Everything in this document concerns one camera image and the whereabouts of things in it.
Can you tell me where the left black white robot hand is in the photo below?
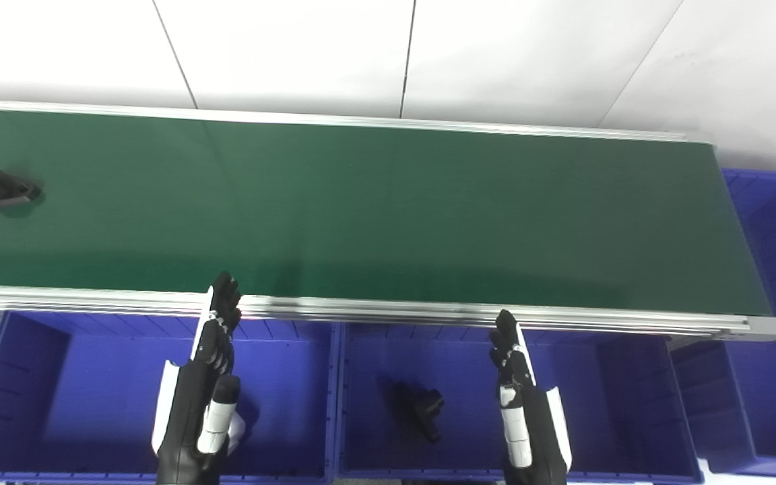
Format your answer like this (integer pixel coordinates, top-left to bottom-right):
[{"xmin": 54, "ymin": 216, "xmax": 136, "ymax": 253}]
[{"xmin": 152, "ymin": 271, "xmax": 247, "ymax": 485}]

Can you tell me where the green conveyor belt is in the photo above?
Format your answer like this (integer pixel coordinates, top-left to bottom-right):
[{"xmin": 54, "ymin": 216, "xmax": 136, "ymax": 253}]
[{"xmin": 0, "ymin": 100, "xmax": 776, "ymax": 343}]

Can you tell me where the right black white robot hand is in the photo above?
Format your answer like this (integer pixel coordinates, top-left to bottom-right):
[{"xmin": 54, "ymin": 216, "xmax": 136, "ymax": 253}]
[{"xmin": 489, "ymin": 310, "xmax": 573, "ymax": 485}]

